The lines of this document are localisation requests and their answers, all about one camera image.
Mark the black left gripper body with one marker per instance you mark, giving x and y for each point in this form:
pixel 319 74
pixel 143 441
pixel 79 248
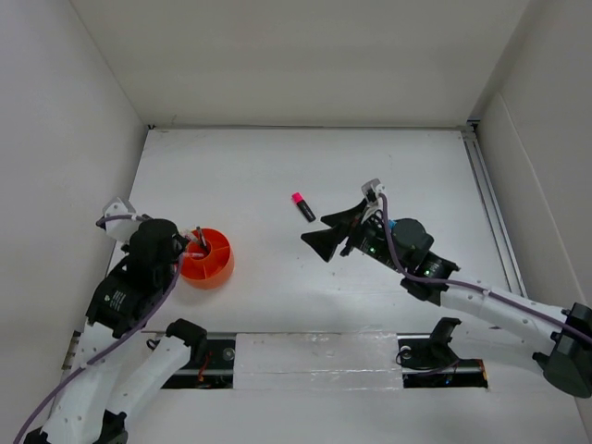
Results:
pixel 170 273

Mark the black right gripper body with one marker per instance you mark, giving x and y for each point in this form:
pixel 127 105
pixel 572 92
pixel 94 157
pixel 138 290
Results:
pixel 371 240

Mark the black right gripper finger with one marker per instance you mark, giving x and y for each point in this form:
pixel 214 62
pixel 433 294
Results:
pixel 325 242
pixel 345 218

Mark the green black pen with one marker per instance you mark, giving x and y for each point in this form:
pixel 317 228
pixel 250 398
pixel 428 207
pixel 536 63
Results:
pixel 201 240

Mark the pink black highlighter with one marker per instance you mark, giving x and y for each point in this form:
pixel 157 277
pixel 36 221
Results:
pixel 303 207

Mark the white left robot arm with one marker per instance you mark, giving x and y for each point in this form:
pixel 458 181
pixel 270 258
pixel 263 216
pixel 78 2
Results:
pixel 89 405

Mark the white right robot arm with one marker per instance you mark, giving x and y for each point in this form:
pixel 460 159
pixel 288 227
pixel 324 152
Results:
pixel 555 341

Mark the orange round divided container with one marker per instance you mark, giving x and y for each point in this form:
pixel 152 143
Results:
pixel 215 269

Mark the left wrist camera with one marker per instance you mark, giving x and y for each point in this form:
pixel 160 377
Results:
pixel 119 220

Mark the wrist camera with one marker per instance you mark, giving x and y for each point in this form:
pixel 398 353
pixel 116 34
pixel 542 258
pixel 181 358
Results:
pixel 372 191
pixel 119 220

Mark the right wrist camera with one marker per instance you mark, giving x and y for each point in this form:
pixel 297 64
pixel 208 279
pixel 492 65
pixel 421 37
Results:
pixel 372 191

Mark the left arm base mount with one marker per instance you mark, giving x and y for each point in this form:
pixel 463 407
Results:
pixel 214 371

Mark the aluminium rail right side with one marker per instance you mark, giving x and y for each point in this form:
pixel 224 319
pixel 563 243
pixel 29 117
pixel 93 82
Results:
pixel 492 210

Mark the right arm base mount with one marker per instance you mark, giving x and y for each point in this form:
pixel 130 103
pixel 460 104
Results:
pixel 423 368

